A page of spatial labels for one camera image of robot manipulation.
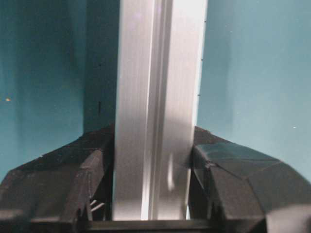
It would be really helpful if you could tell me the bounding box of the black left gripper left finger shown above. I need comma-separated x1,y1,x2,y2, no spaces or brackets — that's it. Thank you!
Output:
0,125,114,233

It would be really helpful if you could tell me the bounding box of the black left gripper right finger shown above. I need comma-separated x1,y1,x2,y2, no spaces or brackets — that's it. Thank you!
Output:
189,127,311,233

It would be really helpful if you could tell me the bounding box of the silver aluminium extrusion rail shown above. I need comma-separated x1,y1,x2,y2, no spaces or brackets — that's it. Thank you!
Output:
112,0,207,221

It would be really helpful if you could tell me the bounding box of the teal table mat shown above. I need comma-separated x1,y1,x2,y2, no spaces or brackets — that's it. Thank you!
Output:
0,0,311,179

